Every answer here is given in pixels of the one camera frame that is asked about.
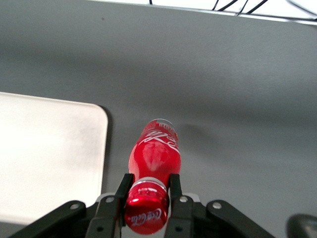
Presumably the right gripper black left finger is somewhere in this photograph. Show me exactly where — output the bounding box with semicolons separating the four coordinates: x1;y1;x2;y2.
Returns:
85;173;134;238

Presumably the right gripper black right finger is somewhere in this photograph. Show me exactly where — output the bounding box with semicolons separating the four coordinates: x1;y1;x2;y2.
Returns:
164;174;194;238

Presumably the red coke bottle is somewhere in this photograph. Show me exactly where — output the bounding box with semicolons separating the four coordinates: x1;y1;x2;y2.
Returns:
123;118;182;236

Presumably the beige rectangular tray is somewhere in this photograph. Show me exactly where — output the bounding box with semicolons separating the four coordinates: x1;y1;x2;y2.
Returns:
0;91;110;227

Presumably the black floor cable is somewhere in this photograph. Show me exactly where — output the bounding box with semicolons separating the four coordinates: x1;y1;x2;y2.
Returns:
286;0;317;10
235;0;269;16
212;0;239;12

